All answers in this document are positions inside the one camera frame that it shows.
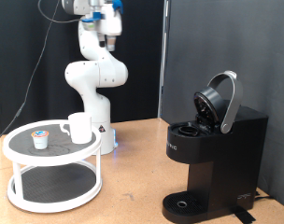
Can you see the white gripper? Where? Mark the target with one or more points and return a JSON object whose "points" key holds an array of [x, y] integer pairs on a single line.
{"points": [[112, 21]]}

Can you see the k-cup pod blue red lid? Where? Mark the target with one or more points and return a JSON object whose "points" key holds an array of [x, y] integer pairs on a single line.
{"points": [[40, 142]]}

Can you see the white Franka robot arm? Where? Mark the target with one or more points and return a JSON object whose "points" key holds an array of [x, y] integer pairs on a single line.
{"points": [[95, 74]]}

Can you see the black Keurig coffee machine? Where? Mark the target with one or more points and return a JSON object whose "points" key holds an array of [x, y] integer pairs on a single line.
{"points": [[229, 161]]}

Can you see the white ceramic mug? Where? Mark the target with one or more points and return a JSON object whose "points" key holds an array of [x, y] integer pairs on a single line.
{"points": [[81, 129]]}

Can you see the white two-tier turntable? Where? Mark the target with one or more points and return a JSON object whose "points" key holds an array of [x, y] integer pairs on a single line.
{"points": [[54, 160]]}

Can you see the black drip tray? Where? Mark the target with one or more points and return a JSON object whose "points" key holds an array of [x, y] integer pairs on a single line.
{"points": [[182, 207]]}

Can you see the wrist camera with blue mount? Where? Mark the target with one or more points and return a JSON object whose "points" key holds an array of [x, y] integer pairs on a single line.
{"points": [[91, 19]]}

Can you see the silver vertical frame pole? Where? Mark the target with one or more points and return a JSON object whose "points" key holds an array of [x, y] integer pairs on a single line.
{"points": [[163, 62]]}

